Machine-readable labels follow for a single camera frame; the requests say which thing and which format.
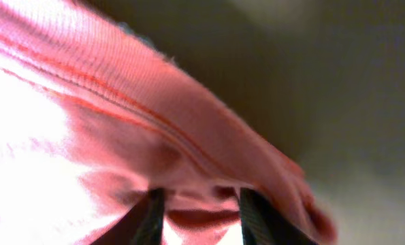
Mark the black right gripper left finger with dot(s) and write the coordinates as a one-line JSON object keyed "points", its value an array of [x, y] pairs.
{"points": [[142, 225]]}

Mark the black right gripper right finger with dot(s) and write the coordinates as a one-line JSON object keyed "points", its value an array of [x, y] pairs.
{"points": [[262, 224]]}

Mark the red orange t-shirt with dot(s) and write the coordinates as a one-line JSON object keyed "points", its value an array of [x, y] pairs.
{"points": [[91, 119]]}

